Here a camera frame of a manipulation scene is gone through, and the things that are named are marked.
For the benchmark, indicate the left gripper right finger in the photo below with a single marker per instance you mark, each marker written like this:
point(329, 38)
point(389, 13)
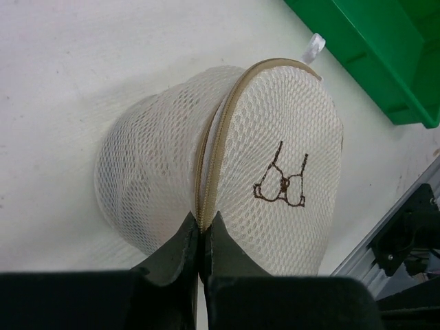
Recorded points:
point(241, 295)

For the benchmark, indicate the green plastic tray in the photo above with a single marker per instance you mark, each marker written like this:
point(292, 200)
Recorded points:
point(391, 49)

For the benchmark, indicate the aluminium mounting rail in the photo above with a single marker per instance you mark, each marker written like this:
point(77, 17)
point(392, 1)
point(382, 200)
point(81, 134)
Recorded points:
point(411, 224)

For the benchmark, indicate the white mesh laundry bag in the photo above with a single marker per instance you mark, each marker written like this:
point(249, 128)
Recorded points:
point(260, 146)

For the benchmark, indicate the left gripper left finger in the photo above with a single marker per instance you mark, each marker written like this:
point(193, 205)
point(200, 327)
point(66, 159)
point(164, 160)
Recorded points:
point(158, 293)

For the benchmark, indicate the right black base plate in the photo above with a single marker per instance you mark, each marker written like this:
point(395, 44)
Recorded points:
point(416, 307)

